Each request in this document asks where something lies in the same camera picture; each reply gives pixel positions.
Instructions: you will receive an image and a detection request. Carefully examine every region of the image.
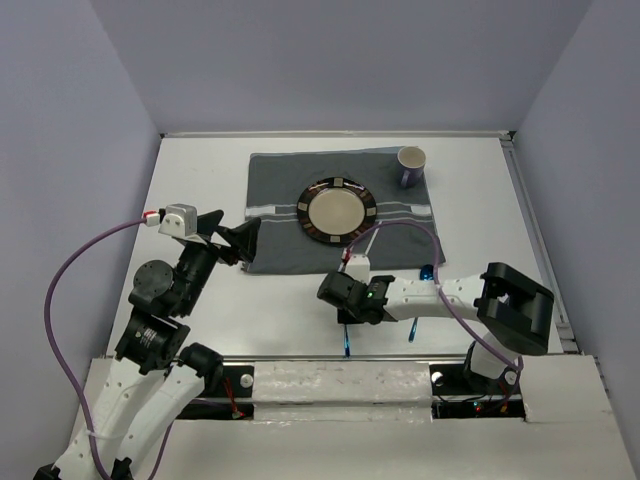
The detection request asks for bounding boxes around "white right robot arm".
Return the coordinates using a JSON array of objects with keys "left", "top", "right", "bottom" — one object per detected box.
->
[{"left": 317, "top": 262, "right": 554, "bottom": 392}]

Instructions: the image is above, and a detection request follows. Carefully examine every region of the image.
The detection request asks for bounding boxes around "white table edge rail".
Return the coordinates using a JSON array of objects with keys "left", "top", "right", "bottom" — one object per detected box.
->
[{"left": 160, "top": 130, "right": 511, "bottom": 140}]

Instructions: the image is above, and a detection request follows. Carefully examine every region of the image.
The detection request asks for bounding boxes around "blue metallic spoon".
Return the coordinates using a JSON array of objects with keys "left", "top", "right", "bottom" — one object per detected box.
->
[{"left": 408, "top": 264, "right": 434, "bottom": 343}]

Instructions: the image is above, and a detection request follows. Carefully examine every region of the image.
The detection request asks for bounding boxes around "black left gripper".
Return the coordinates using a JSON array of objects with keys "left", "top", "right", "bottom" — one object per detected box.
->
[{"left": 178, "top": 208, "right": 263, "bottom": 314}]

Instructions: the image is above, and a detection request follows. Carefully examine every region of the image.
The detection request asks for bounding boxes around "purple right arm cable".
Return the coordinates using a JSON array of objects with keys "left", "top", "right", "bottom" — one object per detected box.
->
[{"left": 344, "top": 222, "right": 525, "bottom": 416}]

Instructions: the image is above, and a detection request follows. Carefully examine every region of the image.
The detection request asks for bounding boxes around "purple mug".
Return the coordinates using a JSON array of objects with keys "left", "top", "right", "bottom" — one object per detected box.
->
[{"left": 396, "top": 146, "right": 427, "bottom": 189}]

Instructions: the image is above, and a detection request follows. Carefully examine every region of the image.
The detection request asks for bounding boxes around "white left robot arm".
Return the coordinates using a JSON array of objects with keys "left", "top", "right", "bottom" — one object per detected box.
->
[{"left": 35, "top": 204, "right": 261, "bottom": 479}]

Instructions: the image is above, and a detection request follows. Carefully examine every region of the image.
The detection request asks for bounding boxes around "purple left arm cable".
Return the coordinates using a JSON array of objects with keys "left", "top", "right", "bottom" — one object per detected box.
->
[{"left": 44, "top": 219, "right": 171, "bottom": 480}]

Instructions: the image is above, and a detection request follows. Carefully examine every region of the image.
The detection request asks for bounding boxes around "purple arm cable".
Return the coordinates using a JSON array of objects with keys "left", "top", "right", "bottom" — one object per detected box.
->
[
  {"left": 344, "top": 222, "right": 525, "bottom": 416},
  {"left": 44, "top": 219, "right": 171, "bottom": 480}
]

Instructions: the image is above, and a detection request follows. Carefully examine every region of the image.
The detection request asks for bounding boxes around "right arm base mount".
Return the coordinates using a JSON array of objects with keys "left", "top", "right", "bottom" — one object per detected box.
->
[{"left": 430, "top": 363, "right": 526, "bottom": 420}]

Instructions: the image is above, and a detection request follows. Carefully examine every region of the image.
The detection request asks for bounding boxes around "blue metallic fork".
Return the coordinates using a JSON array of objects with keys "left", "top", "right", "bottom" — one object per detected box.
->
[{"left": 343, "top": 324, "right": 351, "bottom": 359}]

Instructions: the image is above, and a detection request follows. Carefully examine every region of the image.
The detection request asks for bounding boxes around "grey striped cloth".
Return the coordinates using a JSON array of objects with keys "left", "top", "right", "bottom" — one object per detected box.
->
[{"left": 244, "top": 146, "right": 446, "bottom": 275}]

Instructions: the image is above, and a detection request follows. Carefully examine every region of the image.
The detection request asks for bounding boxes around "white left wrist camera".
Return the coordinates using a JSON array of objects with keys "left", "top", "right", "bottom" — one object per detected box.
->
[{"left": 143, "top": 204, "right": 206, "bottom": 244}]

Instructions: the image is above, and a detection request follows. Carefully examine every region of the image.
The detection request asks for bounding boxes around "dark rimmed dinner plate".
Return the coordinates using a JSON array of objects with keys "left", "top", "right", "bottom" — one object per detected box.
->
[{"left": 296, "top": 177, "right": 378, "bottom": 246}]

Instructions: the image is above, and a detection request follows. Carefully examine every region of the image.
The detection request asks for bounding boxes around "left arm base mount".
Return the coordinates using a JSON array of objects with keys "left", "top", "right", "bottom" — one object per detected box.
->
[{"left": 177, "top": 363, "right": 255, "bottom": 421}]

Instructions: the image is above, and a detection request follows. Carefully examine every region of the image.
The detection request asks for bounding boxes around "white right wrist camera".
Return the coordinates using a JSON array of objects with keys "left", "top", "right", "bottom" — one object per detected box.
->
[{"left": 339, "top": 249, "right": 370, "bottom": 283}]

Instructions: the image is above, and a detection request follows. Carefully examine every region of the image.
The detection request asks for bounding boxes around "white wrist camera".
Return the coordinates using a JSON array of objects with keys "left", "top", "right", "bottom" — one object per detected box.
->
[
  {"left": 339, "top": 249, "right": 370, "bottom": 283},
  {"left": 143, "top": 204, "right": 206, "bottom": 244}
]

